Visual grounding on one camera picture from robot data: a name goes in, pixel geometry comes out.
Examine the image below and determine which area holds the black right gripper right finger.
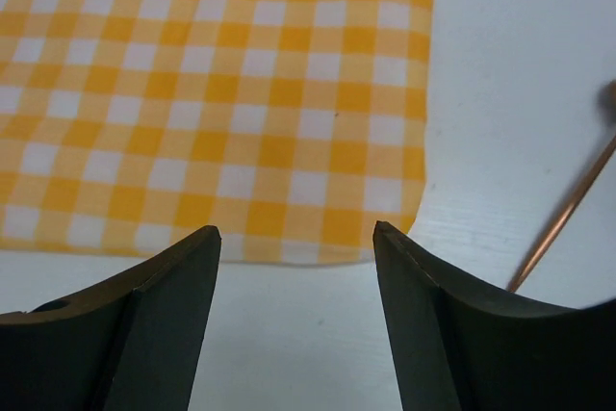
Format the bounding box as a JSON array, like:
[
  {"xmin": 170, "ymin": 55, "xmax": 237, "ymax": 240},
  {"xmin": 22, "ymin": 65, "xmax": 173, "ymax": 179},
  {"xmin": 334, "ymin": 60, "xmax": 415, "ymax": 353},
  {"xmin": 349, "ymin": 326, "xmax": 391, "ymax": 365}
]
[{"xmin": 373, "ymin": 221, "xmax": 615, "ymax": 410}]

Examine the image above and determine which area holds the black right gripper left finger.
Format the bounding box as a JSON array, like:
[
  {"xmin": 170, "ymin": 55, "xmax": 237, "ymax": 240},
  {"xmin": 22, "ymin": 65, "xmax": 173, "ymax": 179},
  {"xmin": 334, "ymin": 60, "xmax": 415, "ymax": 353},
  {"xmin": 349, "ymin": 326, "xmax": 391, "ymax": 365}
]
[{"xmin": 1, "ymin": 226, "xmax": 221, "ymax": 410}]

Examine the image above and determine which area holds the yellow white checkered cloth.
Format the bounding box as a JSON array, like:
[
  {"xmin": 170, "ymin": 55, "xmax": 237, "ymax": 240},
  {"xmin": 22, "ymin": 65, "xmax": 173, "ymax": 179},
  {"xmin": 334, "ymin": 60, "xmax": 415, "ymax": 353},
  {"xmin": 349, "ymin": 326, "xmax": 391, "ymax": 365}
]
[{"xmin": 1, "ymin": 0, "xmax": 433, "ymax": 266}]

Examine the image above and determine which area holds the copper spoon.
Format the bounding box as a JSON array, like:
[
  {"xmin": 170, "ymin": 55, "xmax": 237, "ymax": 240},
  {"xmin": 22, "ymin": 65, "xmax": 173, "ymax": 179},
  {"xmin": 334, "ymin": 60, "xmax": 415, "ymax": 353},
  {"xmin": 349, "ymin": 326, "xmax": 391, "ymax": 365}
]
[{"xmin": 507, "ymin": 79, "xmax": 616, "ymax": 293}]

